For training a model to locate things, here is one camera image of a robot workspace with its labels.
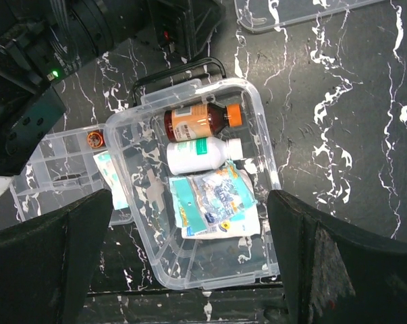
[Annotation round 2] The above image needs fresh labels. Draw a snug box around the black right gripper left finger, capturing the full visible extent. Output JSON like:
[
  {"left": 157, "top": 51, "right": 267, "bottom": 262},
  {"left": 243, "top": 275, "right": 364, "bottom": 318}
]
[{"left": 0, "top": 189, "right": 113, "bottom": 323}]

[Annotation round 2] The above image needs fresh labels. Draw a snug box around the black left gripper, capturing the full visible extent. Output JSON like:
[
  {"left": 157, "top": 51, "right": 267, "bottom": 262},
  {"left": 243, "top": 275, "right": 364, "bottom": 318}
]
[{"left": 148, "top": 0, "right": 225, "bottom": 59}]

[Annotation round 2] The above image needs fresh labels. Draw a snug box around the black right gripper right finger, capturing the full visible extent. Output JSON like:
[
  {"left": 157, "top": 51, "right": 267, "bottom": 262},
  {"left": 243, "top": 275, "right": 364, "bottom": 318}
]
[{"left": 267, "top": 190, "right": 407, "bottom": 323}]

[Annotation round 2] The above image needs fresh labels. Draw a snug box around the clear plastic box lid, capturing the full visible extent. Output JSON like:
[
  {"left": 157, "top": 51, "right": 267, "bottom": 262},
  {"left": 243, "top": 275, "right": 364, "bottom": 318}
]
[{"left": 234, "top": 0, "right": 380, "bottom": 34}]

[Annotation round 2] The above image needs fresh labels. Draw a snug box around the white blue mask packet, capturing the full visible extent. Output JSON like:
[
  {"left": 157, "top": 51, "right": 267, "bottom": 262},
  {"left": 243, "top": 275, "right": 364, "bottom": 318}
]
[{"left": 180, "top": 168, "right": 261, "bottom": 240}]

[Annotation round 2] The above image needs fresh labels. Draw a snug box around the brown medicine bottle orange cap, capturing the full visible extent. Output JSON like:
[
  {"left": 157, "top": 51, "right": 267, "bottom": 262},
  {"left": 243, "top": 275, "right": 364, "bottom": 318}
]
[{"left": 164, "top": 103, "right": 242, "bottom": 142}]

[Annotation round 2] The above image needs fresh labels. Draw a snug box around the clear divided tray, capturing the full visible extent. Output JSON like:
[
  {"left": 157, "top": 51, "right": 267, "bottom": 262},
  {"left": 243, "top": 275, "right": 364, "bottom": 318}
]
[{"left": 10, "top": 124, "right": 132, "bottom": 226}]

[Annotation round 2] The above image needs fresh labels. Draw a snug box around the white gauze packet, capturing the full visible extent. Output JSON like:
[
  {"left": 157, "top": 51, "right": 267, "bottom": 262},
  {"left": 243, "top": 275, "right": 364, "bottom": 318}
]
[{"left": 93, "top": 151, "right": 128, "bottom": 210}]

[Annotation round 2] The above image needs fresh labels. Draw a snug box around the white green medicine bottle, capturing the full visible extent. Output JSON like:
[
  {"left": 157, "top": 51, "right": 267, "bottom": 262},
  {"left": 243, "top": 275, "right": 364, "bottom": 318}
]
[{"left": 166, "top": 136, "right": 244, "bottom": 176}]

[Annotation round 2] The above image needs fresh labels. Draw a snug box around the clear plastic storage box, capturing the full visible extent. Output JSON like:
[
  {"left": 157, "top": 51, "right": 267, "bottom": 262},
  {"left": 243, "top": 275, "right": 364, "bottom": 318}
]
[{"left": 104, "top": 76, "right": 280, "bottom": 290}]

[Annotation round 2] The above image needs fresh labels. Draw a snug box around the teal bandage packet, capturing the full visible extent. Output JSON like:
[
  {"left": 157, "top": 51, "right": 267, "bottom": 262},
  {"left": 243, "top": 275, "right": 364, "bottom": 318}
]
[{"left": 168, "top": 161, "right": 259, "bottom": 237}]

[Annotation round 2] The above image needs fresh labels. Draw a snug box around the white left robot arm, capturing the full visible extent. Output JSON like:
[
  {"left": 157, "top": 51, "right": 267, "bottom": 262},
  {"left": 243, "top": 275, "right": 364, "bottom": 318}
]
[{"left": 0, "top": 0, "right": 225, "bottom": 196}]

